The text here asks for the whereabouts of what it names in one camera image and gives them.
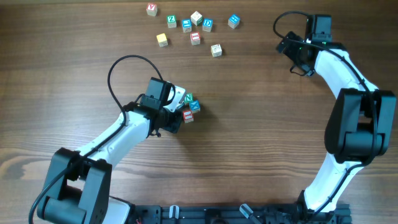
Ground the red letter block centre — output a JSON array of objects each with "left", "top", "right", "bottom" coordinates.
[{"left": 190, "top": 32, "right": 201, "bottom": 45}]

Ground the red H letter block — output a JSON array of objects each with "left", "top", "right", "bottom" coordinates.
[{"left": 183, "top": 110, "right": 194, "bottom": 123}]

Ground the yellow top block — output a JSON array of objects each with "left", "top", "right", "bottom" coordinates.
[{"left": 156, "top": 33, "right": 168, "bottom": 47}]

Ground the blue D letter block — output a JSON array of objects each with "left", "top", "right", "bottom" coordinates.
[{"left": 202, "top": 18, "right": 213, "bottom": 32}]

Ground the blue X letter block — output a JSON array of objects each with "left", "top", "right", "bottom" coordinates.
[{"left": 189, "top": 100, "right": 201, "bottom": 113}]

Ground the red Y letter block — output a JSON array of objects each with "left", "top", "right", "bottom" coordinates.
[{"left": 146, "top": 2, "right": 158, "bottom": 16}]

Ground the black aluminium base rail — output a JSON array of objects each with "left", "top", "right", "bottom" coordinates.
[{"left": 126, "top": 203, "right": 352, "bottom": 224}]

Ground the green Z letter block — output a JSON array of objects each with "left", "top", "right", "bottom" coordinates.
[{"left": 167, "top": 15, "right": 177, "bottom": 28}]

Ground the green N letter block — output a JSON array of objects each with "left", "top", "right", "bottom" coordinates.
[{"left": 184, "top": 93, "right": 194, "bottom": 105}]

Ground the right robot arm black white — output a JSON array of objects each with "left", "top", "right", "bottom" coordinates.
[{"left": 277, "top": 32, "right": 397, "bottom": 223}]

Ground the blue block far right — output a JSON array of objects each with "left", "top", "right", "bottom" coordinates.
[{"left": 228, "top": 14, "right": 240, "bottom": 29}]

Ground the plain picture block top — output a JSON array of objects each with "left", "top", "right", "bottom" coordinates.
[{"left": 190, "top": 11, "right": 203, "bottom": 26}]

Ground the blue L letter block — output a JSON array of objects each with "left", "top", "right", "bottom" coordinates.
[{"left": 182, "top": 19, "right": 192, "bottom": 33}]

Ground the plain picture wooden block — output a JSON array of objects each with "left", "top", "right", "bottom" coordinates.
[{"left": 211, "top": 44, "right": 223, "bottom": 57}]

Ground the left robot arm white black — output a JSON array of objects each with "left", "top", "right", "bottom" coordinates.
[{"left": 28, "top": 100, "right": 182, "bottom": 223}]

